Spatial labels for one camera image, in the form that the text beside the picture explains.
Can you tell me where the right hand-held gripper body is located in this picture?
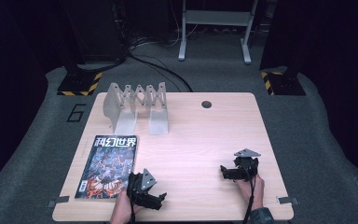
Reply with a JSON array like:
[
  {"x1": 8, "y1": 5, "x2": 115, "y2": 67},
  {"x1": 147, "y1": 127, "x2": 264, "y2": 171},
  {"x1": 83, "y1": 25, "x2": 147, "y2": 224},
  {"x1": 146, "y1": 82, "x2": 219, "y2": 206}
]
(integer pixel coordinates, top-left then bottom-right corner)
[{"x1": 233, "y1": 147, "x2": 262, "y2": 182}]

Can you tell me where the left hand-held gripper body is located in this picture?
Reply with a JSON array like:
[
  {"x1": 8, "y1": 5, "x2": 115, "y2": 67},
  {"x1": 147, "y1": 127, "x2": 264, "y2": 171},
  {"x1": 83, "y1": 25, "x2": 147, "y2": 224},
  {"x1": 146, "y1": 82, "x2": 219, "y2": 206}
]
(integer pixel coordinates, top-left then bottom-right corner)
[{"x1": 126, "y1": 168, "x2": 158, "y2": 206}]

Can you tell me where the dark illustrated magazine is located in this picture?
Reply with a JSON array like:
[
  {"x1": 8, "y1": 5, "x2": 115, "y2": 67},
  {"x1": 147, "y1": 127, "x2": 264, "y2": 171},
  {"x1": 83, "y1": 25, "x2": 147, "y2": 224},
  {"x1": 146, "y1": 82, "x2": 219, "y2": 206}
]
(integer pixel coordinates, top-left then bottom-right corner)
[{"x1": 74, "y1": 133, "x2": 140, "y2": 201}]

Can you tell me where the grey metal expandable book rack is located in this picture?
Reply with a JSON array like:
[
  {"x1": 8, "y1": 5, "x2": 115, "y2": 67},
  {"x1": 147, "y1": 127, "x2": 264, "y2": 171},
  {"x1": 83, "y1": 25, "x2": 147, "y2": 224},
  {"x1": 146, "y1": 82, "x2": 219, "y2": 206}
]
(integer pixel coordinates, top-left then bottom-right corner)
[{"x1": 102, "y1": 81, "x2": 170, "y2": 136}]

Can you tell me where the person's right hand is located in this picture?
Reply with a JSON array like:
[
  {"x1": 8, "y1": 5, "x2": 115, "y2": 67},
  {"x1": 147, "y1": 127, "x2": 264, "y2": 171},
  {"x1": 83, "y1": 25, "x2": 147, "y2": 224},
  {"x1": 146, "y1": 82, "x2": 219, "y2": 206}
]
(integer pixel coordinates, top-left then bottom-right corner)
[{"x1": 236, "y1": 174, "x2": 266, "y2": 212}]

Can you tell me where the person's left hand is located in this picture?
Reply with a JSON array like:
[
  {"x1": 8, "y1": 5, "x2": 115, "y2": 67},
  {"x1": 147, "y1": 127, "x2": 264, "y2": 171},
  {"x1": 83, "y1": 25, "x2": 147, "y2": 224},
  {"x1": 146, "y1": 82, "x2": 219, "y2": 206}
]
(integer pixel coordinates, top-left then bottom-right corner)
[{"x1": 113, "y1": 189, "x2": 145, "y2": 220}]

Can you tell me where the dark curtain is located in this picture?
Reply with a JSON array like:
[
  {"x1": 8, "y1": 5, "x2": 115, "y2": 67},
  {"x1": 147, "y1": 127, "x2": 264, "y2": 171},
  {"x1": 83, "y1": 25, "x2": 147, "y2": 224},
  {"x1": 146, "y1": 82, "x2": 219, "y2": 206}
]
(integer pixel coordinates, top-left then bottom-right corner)
[
  {"x1": 259, "y1": 0, "x2": 358, "y2": 194},
  {"x1": 0, "y1": 0, "x2": 63, "y2": 194}
]

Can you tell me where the black equipment cabinet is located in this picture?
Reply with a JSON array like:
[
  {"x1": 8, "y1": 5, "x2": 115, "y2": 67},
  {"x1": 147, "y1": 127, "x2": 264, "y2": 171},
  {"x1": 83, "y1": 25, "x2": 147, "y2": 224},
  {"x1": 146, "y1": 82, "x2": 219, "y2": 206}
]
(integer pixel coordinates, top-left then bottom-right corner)
[{"x1": 58, "y1": 0, "x2": 129, "y2": 73}]

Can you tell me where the left hand-held gripper cable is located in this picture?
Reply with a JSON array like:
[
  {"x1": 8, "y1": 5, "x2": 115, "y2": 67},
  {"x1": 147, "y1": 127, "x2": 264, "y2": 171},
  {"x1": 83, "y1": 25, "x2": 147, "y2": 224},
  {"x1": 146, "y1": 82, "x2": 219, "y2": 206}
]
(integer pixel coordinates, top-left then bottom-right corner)
[{"x1": 129, "y1": 176, "x2": 137, "y2": 224}]

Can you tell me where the hand-held gripper cable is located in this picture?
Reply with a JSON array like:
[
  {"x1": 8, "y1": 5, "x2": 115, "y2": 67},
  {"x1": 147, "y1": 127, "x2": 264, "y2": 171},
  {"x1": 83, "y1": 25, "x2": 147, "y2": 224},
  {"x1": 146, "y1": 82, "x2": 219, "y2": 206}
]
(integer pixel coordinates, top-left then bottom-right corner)
[
  {"x1": 129, "y1": 176, "x2": 137, "y2": 224},
  {"x1": 242, "y1": 162, "x2": 258, "y2": 224}
]

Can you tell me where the right hand-held gripper cable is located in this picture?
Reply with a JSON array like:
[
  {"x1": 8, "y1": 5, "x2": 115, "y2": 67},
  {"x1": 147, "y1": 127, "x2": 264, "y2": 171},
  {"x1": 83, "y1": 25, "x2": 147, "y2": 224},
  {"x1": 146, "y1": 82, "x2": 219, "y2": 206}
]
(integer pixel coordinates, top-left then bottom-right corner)
[{"x1": 242, "y1": 162, "x2": 258, "y2": 224}]

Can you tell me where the grey metal table bracket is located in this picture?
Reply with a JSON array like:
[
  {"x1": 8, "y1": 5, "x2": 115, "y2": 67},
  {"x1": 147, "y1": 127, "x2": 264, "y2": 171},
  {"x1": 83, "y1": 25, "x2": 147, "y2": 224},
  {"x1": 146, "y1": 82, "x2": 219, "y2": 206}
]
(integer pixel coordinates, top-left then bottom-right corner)
[
  {"x1": 275, "y1": 195, "x2": 300, "y2": 206},
  {"x1": 45, "y1": 195, "x2": 71, "y2": 209}
]

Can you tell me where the thin black floor cable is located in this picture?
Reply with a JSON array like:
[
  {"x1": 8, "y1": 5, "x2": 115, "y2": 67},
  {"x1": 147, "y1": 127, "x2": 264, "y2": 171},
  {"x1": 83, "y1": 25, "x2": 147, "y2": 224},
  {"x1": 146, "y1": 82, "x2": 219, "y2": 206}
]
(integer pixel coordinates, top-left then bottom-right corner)
[{"x1": 135, "y1": 55, "x2": 183, "y2": 92}]

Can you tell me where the thick black floor cable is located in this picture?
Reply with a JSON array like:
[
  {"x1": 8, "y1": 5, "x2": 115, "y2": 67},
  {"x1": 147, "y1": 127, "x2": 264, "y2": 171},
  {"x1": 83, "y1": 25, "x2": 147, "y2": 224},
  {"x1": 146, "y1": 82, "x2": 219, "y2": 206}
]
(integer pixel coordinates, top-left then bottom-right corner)
[{"x1": 126, "y1": 51, "x2": 195, "y2": 93}]

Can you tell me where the white metal desk frame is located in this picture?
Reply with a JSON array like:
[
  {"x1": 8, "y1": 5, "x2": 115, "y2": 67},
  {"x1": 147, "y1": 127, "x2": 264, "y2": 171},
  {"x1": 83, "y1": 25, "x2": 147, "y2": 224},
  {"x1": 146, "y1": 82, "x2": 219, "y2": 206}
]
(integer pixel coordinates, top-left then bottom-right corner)
[{"x1": 177, "y1": 0, "x2": 259, "y2": 65}]

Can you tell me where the tangle of cables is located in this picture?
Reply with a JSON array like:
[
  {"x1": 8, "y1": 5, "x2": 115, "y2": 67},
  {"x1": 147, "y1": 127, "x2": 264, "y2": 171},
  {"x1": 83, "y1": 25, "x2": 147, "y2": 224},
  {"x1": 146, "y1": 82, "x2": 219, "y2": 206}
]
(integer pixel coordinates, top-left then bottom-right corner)
[{"x1": 129, "y1": 28, "x2": 185, "y2": 50}]

